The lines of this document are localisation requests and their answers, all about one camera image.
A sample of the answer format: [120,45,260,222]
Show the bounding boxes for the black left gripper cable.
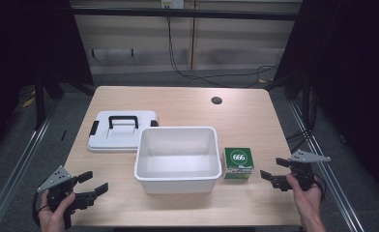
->
[32,191,43,228]

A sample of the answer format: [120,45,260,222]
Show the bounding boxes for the white lid with black handle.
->
[87,110,160,154]

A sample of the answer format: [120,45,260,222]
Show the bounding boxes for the white plastic storage bin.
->
[133,126,223,195]

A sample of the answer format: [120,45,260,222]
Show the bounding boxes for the long black wall cable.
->
[166,15,279,89]

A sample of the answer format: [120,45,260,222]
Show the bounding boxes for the person's right hand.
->
[285,173,324,221]

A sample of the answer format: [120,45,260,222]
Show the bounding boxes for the yellow floor tape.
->
[21,96,37,109]

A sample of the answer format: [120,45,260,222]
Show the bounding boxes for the black horizontal bar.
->
[71,7,301,22]

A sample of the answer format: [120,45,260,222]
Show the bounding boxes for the green box with white circle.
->
[222,147,255,181]

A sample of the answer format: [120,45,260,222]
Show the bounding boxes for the black stand post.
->
[33,69,47,131]

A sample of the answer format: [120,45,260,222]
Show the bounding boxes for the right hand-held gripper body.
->
[270,149,333,192]

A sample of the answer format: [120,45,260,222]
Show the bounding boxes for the white wall outlet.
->
[160,0,186,10]

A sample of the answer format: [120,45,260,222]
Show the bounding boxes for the metal floor rail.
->
[288,101,367,232]
[0,105,60,232]

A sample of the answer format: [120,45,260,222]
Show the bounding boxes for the person's left hand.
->
[37,190,77,232]

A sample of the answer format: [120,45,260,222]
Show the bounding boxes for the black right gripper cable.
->
[312,173,329,203]

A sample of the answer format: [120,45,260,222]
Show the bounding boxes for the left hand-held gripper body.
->
[36,165,98,230]

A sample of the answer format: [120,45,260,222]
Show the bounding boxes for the black curtain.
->
[0,0,96,162]
[268,0,379,197]

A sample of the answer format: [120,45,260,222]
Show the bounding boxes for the black floor cables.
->
[285,127,312,154]

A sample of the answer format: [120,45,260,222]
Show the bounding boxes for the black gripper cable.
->
[312,173,329,203]
[32,191,43,228]

